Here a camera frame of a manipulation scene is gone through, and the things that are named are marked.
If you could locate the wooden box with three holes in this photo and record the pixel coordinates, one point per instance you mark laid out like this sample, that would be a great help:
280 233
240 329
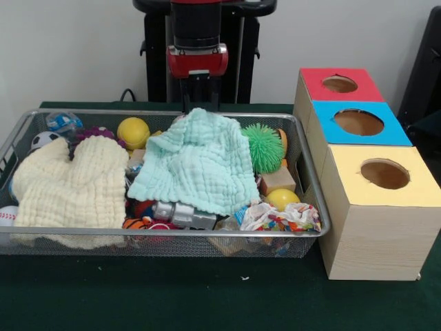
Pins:
379 238

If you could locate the small soccer ball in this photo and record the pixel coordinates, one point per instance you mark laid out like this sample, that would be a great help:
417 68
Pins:
43 139

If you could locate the yellow tennis ball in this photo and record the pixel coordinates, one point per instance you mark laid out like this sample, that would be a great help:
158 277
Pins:
132 132

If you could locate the brown wooden block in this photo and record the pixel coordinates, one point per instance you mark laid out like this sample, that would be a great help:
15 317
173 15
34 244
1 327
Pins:
277 179

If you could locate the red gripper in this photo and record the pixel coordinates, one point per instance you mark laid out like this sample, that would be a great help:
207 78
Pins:
196 62

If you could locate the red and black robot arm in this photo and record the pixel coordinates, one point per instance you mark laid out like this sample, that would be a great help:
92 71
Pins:
196 20

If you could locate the large green spiky ball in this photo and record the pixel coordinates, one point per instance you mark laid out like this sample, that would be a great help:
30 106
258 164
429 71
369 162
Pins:
263 148

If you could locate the smooth yellow ball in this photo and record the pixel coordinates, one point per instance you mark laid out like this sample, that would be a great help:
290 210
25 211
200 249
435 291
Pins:
282 200

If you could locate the mint green muslin cloth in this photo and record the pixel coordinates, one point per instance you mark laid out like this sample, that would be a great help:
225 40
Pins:
196 165

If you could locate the small white baseball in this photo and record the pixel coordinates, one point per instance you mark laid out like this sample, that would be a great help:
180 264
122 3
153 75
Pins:
7 216

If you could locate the silver mesh bin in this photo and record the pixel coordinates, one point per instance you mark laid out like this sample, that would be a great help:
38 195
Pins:
172 241

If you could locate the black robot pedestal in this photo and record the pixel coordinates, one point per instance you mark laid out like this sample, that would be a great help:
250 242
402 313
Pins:
244 51

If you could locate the black chair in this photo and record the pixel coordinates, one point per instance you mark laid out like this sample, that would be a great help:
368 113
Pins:
425 69

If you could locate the dark green table cloth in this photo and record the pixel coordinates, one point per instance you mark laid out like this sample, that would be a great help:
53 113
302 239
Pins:
206 293

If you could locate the cream muslin cloth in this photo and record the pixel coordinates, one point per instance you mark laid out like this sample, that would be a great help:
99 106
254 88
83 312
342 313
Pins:
69 186

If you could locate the silver plastic toy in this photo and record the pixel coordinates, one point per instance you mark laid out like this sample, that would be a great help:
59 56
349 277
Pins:
186 215

